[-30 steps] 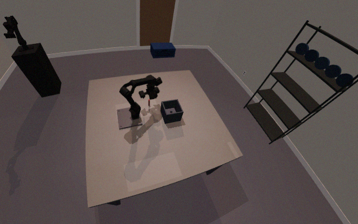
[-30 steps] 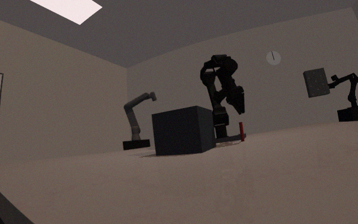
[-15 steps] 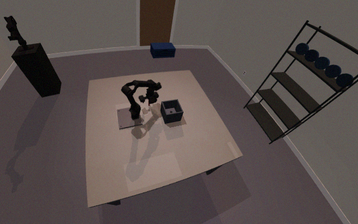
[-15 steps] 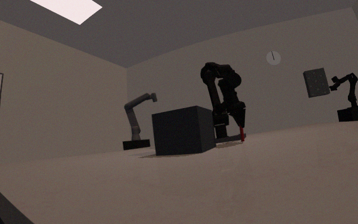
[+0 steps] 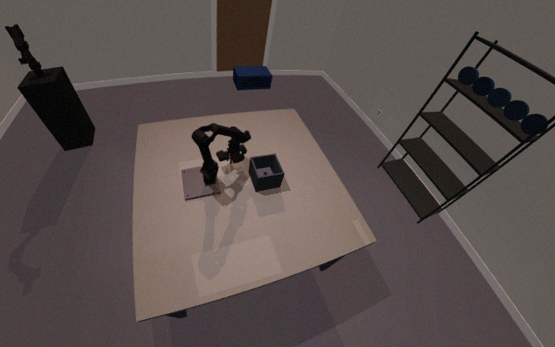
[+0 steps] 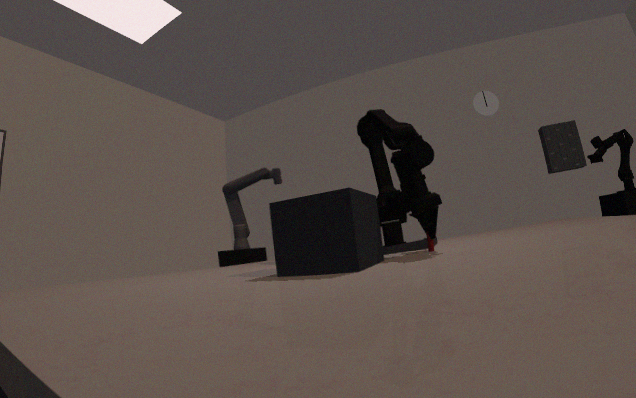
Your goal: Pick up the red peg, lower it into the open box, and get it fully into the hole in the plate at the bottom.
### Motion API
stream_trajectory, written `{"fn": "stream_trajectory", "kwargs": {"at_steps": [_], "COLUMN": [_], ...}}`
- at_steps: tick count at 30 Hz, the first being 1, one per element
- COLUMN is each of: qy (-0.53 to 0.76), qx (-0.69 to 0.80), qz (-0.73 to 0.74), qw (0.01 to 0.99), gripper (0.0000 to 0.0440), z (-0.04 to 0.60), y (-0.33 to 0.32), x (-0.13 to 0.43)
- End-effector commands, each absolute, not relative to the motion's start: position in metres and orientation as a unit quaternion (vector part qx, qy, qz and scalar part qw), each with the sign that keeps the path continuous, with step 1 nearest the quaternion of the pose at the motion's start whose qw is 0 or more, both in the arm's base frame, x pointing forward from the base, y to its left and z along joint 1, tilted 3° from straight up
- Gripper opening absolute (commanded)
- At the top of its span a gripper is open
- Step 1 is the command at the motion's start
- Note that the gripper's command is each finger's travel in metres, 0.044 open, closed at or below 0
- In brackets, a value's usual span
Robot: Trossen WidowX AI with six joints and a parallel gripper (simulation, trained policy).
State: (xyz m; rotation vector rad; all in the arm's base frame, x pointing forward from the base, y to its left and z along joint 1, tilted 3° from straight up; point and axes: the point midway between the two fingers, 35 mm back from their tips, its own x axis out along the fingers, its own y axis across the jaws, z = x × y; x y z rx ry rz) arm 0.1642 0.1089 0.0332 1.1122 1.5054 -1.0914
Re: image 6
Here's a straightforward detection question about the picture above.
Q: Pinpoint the dark red peg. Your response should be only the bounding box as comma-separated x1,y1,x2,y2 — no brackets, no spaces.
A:
426,231,434,251

